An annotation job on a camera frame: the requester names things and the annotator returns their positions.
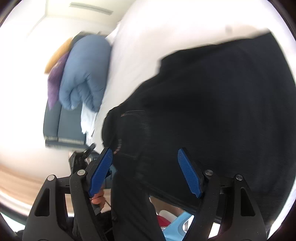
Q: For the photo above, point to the light blue plastic hanger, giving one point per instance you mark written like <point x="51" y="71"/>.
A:
<point x="178" y="223"/>

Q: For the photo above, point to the purple pillow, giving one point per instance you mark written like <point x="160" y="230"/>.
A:
<point x="55" y="81"/>

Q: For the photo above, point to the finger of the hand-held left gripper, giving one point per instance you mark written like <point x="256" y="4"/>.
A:
<point x="91" y="147"/>

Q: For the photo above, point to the person's left hand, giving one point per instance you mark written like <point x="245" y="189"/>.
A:
<point x="98" y="199"/>

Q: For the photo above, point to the white bed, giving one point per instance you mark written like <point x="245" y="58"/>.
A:
<point x="173" y="27"/>

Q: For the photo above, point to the white pillow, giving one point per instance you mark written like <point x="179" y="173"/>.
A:
<point x="89" y="118"/>

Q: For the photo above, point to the dark blue sofa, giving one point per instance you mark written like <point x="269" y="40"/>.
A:
<point x="67" y="125"/>

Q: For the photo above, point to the black pants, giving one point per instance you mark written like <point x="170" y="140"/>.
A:
<point x="208" y="104"/>

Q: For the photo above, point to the yellow pillow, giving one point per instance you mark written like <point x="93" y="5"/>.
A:
<point x="56" y="58"/>

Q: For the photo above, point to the red plastic object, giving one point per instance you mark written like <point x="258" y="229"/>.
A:
<point x="161" y="220"/>

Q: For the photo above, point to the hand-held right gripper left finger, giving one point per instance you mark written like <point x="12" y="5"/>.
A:
<point x="100" y="171"/>

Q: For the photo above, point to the folded blue duvet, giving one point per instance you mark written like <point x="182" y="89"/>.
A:
<point x="85" y="69"/>

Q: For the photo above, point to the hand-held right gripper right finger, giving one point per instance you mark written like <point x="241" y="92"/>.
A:
<point x="189" y="173"/>

